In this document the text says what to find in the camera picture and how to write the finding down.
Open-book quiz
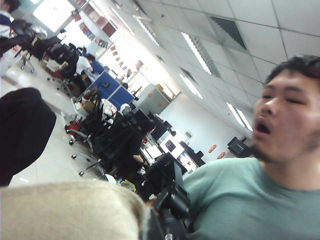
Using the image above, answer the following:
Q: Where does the beige canvas tote bag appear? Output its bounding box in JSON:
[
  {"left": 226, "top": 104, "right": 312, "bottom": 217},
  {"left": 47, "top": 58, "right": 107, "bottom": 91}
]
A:
[{"left": 0, "top": 181, "right": 147, "bottom": 240}]

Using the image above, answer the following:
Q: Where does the black jointed robot arm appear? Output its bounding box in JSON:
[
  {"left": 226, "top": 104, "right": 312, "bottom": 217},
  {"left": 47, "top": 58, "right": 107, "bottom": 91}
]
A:
[{"left": 139, "top": 152, "right": 195, "bottom": 240}]

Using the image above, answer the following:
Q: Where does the grey metal cabinet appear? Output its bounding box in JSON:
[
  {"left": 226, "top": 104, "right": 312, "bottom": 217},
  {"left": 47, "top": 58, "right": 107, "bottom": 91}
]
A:
[{"left": 133, "top": 83, "right": 174, "bottom": 116}]

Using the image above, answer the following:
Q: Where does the seated person in black clothes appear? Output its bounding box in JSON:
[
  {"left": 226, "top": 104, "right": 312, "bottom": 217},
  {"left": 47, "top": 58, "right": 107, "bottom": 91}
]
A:
[{"left": 116, "top": 119, "right": 157, "bottom": 176}]

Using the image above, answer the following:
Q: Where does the long ceiling light panel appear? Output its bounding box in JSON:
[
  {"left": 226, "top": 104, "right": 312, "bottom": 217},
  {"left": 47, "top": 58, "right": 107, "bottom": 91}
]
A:
[
  {"left": 181, "top": 31, "right": 213, "bottom": 75},
  {"left": 179, "top": 73, "right": 204, "bottom": 100},
  {"left": 132, "top": 14, "right": 161, "bottom": 48},
  {"left": 236, "top": 108, "right": 255, "bottom": 132},
  {"left": 226, "top": 101, "right": 247, "bottom": 128}
]

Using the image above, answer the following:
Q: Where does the computer monitor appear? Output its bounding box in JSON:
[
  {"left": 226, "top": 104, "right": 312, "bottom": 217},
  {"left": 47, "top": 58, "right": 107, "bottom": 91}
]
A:
[{"left": 174, "top": 149, "right": 201, "bottom": 172}]

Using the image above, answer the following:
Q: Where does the blue office partition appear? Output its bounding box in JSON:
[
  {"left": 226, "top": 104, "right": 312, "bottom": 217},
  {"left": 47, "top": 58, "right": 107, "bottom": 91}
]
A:
[{"left": 86, "top": 69, "right": 135, "bottom": 108}]

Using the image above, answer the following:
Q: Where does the black office chair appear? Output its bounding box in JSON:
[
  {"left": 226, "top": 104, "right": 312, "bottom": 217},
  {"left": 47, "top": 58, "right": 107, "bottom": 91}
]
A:
[
  {"left": 46, "top": 43, "right": 80, "bottom": 91},
  {"left": 83, "top": 88, "right": 118, "bottom": 141}
]

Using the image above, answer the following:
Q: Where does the office chair with red seat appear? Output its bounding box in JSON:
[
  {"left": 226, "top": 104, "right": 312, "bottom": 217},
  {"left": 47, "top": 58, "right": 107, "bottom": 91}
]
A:
[{"left": 64, "top": 119, "right": 87, "bottom": 146}]

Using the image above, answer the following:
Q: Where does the seated person in white shirt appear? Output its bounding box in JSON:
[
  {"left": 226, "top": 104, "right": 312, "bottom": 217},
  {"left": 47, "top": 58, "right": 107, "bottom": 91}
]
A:
[{"left": 74, "top": 53, "right": 97, "bottom": 76}]

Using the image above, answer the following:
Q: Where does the ceiling air vent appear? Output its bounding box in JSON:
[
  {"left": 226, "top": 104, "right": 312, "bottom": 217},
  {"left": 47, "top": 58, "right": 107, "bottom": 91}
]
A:
[{"left": 209, "top": 15, "right": 248, "bottom": 50}]

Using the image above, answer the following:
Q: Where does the man in green-grey t-shirt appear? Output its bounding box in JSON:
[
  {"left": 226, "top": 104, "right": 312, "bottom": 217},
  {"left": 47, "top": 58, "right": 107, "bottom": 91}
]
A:
[{"left": 183, "top": 54, "right": 320, "bottom": 240}]

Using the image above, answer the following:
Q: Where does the black rounded padded object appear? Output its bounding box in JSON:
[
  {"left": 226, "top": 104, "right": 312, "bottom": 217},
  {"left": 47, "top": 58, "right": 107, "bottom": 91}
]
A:
[{"left": 0, "top": 87, "right": 57, "bottom": 188}]

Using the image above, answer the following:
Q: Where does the standing person in dark jacket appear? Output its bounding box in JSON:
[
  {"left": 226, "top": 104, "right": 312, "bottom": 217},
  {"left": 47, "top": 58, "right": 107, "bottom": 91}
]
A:
[{"left": 0, "top": 0, "right": 22, "bottom": 55}]

